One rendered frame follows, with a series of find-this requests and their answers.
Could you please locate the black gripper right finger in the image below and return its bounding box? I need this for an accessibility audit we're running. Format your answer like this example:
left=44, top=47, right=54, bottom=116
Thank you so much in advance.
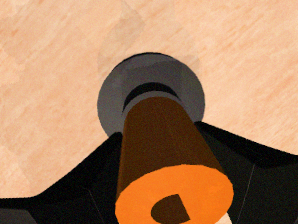
left=193, top=121, right=298, bottom=224

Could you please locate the orange knob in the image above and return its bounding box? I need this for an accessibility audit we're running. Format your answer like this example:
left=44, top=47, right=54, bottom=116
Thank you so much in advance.
left=114, top=96, right=234, bottom=224

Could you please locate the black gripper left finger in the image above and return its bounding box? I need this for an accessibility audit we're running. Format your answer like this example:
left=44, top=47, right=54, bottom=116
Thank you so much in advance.
left=0, top=132, right=122, bottom=224

